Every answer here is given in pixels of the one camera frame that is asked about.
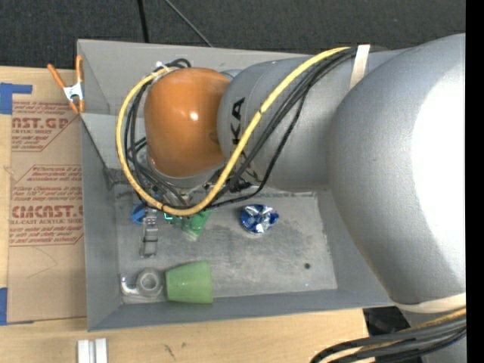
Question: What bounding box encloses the blue and silver crumpled packet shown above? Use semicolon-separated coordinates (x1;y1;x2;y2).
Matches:
239;203;281;235

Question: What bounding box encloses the grey metal bin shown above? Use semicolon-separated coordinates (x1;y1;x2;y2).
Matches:
76;39;399;333

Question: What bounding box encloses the brown cardboard board red print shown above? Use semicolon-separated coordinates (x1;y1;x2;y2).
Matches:
0;65;88;325

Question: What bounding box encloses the green cup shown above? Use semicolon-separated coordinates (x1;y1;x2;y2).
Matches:
164;260;214;305

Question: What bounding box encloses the black cylinder on white bracket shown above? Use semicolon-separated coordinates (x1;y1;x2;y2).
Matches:
206;178;253;198

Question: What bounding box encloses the blue round thing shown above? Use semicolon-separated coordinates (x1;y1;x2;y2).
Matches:
130;202;147;225

